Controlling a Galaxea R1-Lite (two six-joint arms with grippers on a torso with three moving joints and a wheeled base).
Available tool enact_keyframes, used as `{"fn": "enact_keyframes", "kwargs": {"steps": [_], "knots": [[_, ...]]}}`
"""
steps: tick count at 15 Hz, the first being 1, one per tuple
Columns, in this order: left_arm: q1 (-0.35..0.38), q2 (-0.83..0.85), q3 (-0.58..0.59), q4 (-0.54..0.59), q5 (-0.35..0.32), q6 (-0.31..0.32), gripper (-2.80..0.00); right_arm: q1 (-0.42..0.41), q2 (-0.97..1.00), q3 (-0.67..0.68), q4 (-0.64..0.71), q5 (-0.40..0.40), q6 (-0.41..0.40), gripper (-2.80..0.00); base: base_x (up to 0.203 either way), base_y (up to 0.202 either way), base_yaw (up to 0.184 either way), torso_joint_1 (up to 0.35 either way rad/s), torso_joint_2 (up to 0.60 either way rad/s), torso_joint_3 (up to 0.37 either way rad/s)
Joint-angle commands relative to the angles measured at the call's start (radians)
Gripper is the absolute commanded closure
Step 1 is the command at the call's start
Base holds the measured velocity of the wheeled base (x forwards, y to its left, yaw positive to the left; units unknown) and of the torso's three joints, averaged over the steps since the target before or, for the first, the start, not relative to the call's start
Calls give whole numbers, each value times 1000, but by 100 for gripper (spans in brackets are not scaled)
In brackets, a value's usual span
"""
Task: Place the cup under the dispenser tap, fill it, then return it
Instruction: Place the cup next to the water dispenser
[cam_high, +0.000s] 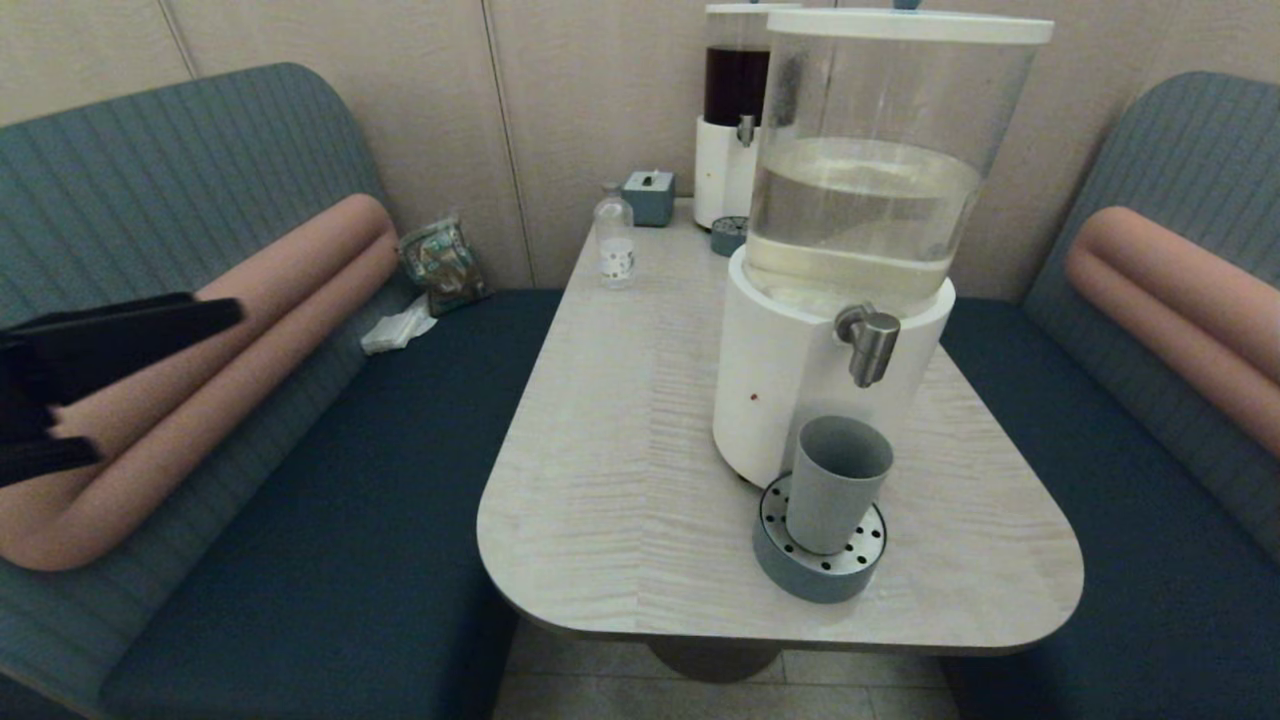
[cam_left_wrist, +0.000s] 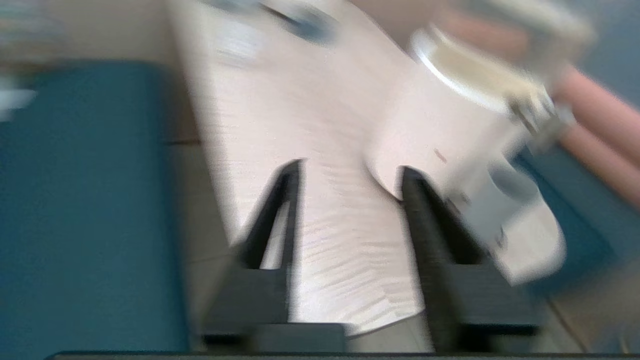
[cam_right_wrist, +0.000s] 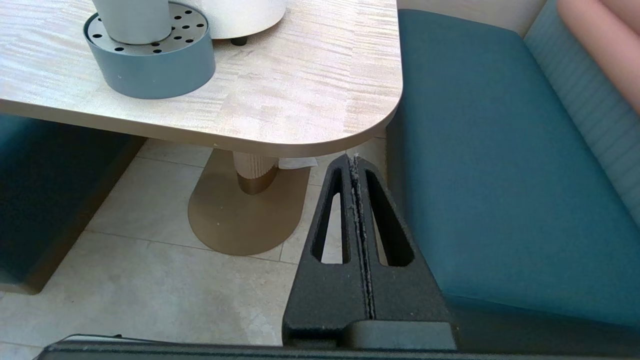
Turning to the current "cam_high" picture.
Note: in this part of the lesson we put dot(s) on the crinkled snack bag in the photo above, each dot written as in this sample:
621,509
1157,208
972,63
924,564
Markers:
445,265

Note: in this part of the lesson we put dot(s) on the clear plastic bottle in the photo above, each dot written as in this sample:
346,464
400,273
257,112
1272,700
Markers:
615,250

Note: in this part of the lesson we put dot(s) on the white crumpled tissue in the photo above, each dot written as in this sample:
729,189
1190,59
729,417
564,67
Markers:
398,328

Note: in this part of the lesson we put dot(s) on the dark drink dispenser white base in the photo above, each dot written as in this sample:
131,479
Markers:
722,170

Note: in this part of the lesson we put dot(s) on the large blue perforated drip tray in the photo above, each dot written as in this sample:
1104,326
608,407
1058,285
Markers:
800,578

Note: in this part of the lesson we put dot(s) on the blue bench holding snack bag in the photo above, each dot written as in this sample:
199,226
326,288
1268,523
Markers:
350,520

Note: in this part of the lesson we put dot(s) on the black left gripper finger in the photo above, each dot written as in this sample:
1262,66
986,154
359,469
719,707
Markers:
40,460
100,345

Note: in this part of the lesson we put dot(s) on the silver metal dispenser tap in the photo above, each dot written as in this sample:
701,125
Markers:
870,345

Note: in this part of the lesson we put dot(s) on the grey-blue plastic cup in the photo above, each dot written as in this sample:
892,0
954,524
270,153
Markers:
828,500

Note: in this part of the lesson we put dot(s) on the brass table pedestal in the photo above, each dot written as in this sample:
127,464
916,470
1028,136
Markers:
715,660

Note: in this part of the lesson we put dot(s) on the small blue drip tray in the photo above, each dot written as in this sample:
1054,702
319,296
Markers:
727,237

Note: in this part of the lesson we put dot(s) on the clear water dispenser white base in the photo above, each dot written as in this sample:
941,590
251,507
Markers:
790,370

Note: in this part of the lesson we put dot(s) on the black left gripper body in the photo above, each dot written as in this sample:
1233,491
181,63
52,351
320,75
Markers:
22,420

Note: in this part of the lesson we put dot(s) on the pink bolster beside snack bag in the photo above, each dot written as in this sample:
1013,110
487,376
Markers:
250,330

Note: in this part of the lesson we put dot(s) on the pink bolster on empty bench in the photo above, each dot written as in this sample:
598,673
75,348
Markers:
1180,300

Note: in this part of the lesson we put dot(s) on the small blue square box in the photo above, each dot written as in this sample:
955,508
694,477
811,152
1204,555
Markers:
650,202

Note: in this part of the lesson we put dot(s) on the empty blue upholstered bench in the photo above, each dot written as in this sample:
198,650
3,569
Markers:
1120,520

